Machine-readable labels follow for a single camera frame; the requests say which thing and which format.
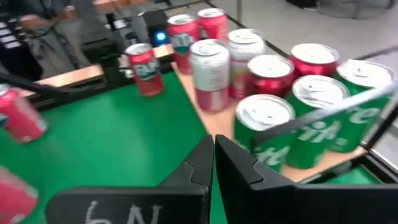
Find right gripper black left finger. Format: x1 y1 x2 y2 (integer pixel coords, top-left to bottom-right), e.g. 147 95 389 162
45 134 215 224

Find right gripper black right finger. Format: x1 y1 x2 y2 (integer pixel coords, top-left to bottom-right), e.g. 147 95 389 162
215 134 398 224

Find light wooden shelf board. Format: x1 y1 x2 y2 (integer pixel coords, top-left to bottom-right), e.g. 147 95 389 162
170 62 369 184

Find green table mat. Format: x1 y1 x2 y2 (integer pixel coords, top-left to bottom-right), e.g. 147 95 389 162
0 71 383 224

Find red soda can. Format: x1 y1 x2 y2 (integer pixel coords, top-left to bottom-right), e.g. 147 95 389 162
0 83 48 144

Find black device blue light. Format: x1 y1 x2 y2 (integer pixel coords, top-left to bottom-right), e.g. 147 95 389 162
142 11 172 47

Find person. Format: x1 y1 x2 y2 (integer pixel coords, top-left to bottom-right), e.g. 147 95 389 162
18 0 106 78

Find black keyboard white keys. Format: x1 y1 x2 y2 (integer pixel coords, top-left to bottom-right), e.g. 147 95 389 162
0 18 23 52

